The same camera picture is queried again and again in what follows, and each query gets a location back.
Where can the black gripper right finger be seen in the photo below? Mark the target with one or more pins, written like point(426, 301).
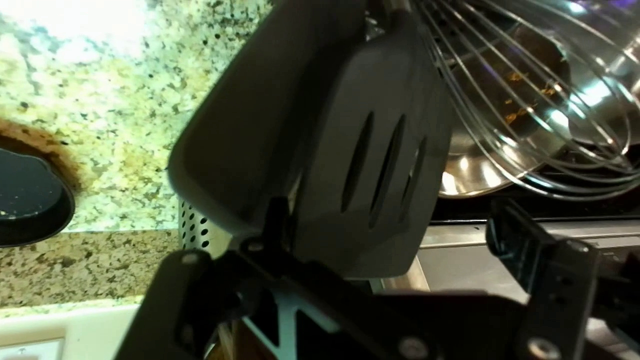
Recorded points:
point(568, 283)

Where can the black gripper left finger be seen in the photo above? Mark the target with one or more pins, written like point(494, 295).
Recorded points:
point(272, 305)

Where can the perforated steel utensil holder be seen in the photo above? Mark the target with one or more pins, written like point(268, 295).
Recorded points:
point(199, 233)

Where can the black slotted spatula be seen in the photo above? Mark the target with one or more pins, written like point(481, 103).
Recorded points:
point(373, 179)

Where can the steel frying pan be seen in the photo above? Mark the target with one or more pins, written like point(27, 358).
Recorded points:
point(553, 86)

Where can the small black cast iron skillet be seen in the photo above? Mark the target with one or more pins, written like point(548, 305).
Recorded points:
point(34, 200)

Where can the stack of round cork trivets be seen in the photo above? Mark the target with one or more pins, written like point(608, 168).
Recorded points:
point(44, 146)

